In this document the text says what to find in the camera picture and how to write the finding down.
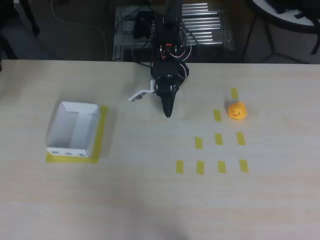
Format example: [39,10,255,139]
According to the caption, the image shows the yellow tape box outline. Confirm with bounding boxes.
[45,104,110,165]

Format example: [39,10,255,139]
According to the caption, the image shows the round white table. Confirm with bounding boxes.
[241,0,320,63]

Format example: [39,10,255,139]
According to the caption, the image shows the black power cable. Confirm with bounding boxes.
[131,37,155,70]

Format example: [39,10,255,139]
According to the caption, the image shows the yellow rubber duck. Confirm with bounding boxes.
[227,101,248,122]

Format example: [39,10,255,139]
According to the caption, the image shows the red white servo wires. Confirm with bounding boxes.
[159,22,193,62]

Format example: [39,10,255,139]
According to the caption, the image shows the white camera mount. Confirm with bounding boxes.
[127,79,155,103]

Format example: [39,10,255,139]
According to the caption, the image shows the pale floor cable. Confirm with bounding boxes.
[51,0,108,61]

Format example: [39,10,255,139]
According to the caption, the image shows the black device on rack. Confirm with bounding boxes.
[132,10,156,40]

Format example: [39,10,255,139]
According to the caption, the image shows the dark chair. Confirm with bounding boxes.
[0,0,41,60]

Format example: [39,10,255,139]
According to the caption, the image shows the white cardboard box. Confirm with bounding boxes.
[46,101,101,159]

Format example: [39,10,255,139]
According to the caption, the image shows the aluminium profile rack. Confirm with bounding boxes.
[112,2,237,62]

